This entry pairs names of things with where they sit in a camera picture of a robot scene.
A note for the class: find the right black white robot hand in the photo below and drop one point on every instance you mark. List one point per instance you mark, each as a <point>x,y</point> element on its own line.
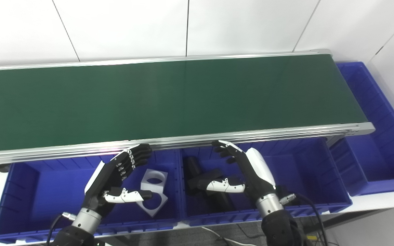
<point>255,174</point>

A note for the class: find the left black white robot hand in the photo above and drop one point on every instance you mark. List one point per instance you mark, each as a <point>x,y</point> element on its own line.
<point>108,181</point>

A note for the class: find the black cylinder block part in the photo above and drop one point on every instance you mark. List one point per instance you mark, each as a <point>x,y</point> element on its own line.
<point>221,201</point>
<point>193,167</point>

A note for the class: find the left black silver robot arm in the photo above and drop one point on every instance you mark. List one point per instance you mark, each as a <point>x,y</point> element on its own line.
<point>80,225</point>

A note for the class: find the right black silver robot arm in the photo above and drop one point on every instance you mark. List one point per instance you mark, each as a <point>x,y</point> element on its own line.
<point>279,222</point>

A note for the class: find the blue plastic bin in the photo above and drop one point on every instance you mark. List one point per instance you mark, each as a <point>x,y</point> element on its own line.
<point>303,177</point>
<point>46,191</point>
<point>378,143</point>

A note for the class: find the green conveyor belt aluminium frame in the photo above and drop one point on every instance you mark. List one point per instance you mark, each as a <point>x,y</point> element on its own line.
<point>149,102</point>

